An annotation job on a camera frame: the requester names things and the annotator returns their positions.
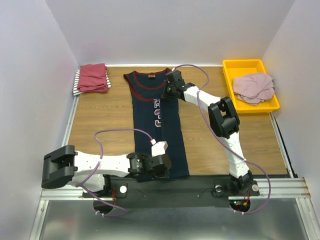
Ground navy basketball jersey 23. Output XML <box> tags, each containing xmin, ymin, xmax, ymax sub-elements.
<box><xmin>123</xmin><ymin>68</ymin><xmax>190</xmax><ymax>179</ymax></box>

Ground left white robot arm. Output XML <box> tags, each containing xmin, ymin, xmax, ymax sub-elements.
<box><xmin>41</xmin><ymin>141</ymin><xmax>172</xmax><ymax>197</ymax></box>

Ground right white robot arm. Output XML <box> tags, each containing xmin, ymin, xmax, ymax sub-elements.
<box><xmin>162</xmin><ymin>69</ymin><xmax>253</xmax><ymax>195</ymax></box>

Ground pink crumpled tank top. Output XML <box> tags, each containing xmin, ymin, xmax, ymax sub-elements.
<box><xmin>232</xmin><ymin>72</ymin><xmax>275</xmax><ymax>106</ymax></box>

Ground folded red tank top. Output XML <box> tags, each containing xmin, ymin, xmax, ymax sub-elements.
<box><xmin>76</xmin><ymin>63</ymin><xmax>109</xmax><ymax>93</ymax></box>

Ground folded striped tank top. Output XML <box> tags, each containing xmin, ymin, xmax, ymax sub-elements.
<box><xmin>72</xmin><ymin>69</ymin><xmax>112</xmax><ymax>96</ymax></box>

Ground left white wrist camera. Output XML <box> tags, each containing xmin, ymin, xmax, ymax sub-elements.
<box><xmin>150</xmin><ymin>139</ymin><xmax>168</xmax><ymax>157</ymax></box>

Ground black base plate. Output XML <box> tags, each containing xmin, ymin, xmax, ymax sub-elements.
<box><xmin>96</xmin><ymin>175</ymin><xmax>260</xmax><ymax>209</ymax></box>

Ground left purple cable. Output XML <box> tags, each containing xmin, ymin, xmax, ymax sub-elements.
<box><xmin>74</xmin><ymin>128</ymin><xmax>157</xmax><ymax>217</ymax></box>

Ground purple cable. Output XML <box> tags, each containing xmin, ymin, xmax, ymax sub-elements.
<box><xmin>171</xmin><ymin>64</ymin><xmax>272</xmax><ymax>216</ymax></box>
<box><xmin>74</xmin><ymin>128</ymin><xmax>157</xmax><ymax>217</ymax></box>

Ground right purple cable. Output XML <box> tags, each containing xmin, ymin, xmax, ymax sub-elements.
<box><xmin>171</xmin><ymin>64</ymin><xmax>272</xmax><ymax>216</ymax></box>

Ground aluminium frame rail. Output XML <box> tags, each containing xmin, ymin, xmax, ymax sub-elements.
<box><xmin>29</xmin><ymin>96</ymin><xmax>79</xmax><ymax>240</ymax></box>

